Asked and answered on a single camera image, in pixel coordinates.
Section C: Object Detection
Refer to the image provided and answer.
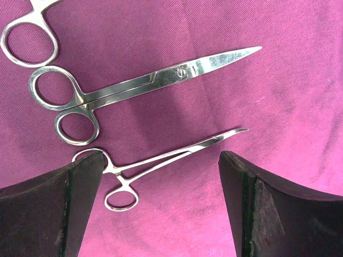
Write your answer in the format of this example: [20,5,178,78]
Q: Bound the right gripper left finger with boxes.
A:
[1,152,105,256]

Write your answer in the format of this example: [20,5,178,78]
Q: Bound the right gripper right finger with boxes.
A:
[219,151,342,256]

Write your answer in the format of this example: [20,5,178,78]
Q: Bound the metal forceps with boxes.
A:
[71,127,249,212]
[1,1,59,69]

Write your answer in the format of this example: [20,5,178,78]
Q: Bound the metal surgical scissors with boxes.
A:
[28,46,262,146]

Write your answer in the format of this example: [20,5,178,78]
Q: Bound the purple cloth wrap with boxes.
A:
[0,0,343,257]

